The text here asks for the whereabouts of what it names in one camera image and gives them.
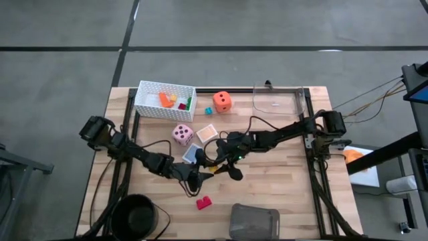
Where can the small yellow toy brick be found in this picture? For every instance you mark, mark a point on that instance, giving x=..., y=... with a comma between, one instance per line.
x=173, y=98

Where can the small blue toy brick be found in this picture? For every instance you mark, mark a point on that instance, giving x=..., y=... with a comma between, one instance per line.
x=208, y=110

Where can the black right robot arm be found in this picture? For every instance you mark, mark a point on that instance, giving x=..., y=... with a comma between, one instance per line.
x=284, y=134

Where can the small red toy brick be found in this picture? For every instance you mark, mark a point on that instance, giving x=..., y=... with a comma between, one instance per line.
x=182, y=106

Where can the large red toy brick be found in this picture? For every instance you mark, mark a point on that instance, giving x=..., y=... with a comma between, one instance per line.
x=203, y=203

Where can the grey metal stand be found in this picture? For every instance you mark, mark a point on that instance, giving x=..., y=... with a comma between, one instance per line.
x=33, y=163

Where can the black clamp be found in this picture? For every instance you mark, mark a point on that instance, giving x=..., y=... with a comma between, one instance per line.
x=268, y=84

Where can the orange foam die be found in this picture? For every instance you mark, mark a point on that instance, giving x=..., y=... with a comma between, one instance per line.
x=222, y=102

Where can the smoky grey plastic bin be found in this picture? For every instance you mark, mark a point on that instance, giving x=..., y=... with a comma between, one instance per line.
x=254, y=222

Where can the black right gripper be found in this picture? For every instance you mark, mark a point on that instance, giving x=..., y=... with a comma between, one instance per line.
x=235, y=145

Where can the small caster wheel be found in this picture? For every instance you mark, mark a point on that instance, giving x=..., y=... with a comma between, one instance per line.
x=405, y=227

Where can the black desk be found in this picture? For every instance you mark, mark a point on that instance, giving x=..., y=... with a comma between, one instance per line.
x=419, y=127

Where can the orange object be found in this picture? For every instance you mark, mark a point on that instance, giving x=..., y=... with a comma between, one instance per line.
x=353, y=156

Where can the monitor with blue screen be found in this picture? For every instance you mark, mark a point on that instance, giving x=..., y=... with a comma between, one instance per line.
x=421, y=95

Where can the white perforated basket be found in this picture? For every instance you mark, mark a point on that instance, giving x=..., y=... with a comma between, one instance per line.
x=160, y=112

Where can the black diagonal bar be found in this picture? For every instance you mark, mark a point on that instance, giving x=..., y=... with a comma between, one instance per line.
x=384, y=154

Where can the pink foam die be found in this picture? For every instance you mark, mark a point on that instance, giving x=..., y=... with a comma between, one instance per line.
x=182, y=135

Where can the clear plastic bin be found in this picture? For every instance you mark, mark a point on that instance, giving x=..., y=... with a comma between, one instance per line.
x=279, y=100

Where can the large yellow rounded brick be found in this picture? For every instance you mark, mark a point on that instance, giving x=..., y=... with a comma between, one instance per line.
x=213, y=169

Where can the blue playing card box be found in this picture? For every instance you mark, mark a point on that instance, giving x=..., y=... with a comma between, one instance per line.
x=190, y=154

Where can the long green toy brick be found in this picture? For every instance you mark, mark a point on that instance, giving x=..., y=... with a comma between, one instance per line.
x=189, y=100

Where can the black aluminium rig frame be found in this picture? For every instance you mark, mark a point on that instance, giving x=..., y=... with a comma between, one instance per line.
x=227, y=90

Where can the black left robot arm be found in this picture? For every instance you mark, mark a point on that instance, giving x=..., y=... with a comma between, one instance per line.
x=150, y=160

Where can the white sheet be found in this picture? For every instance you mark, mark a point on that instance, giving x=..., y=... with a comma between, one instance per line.
x=368, y=177

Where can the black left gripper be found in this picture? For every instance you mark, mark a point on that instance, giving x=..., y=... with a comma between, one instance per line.
x=185, y=171

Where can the white roll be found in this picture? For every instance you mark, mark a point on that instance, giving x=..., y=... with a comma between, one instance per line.
x=401, y=184

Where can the orange toy brick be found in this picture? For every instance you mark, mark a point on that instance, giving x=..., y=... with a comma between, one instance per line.
x=165, y=100

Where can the black bucket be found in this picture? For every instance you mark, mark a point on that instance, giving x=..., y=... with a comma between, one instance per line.
x=133, y=217

